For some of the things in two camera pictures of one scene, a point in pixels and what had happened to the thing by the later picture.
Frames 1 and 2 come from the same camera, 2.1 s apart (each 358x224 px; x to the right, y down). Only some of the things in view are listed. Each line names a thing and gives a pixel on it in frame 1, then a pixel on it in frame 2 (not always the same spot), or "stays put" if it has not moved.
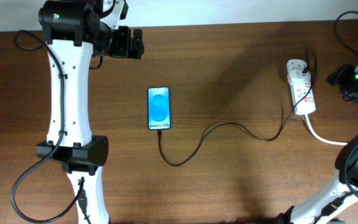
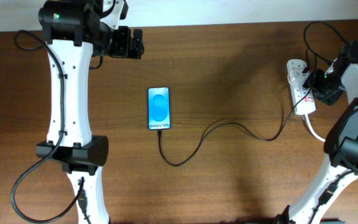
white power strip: (300, 83) stays put
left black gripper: (123, 50) stays put
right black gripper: (340, 76) -> (327, 97)
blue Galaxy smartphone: (159, 108) stays put
